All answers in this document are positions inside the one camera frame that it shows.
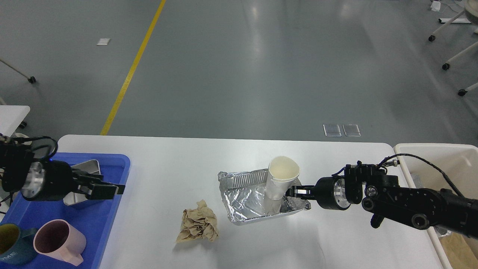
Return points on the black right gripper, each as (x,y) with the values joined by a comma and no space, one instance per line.
(329,192)

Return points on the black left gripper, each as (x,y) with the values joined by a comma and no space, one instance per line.
(52,180)

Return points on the stainless steel rectangular tin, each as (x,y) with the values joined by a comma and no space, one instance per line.
(79,201)

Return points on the white paper cup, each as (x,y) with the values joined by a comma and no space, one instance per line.
(282,173)

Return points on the aluminium foil tray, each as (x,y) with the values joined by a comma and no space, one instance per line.
(243,195)

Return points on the pink ceramic mug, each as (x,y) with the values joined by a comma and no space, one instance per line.
(60,240)

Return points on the brown paper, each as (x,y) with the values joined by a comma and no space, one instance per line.
(458,252)
(198,223)

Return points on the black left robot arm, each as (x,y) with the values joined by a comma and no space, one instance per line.
(16,158)

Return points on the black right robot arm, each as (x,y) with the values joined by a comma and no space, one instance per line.
(380,194)

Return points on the blue plastic tray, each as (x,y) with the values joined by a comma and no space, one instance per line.
(94,221)

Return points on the clear floor plate left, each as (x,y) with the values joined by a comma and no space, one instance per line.
(332,130)

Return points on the clear floor plate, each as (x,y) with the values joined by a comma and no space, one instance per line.
(351,130)
(332,130)

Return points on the clear floor plate right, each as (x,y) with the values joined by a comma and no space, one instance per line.
(351,130)

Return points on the dark teal mug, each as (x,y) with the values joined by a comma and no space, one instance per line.
(17,244)

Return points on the white side table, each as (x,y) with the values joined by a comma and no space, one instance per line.
(11,116)

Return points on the rolling stand leg left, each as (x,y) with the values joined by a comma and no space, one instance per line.
(31,79)

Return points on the white paper on floor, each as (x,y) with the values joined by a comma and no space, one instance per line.
(103,41)

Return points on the beige waste bin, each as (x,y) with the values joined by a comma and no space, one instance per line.
(459,162)

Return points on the brown paper in bin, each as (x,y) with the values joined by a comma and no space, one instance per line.
(458,252)

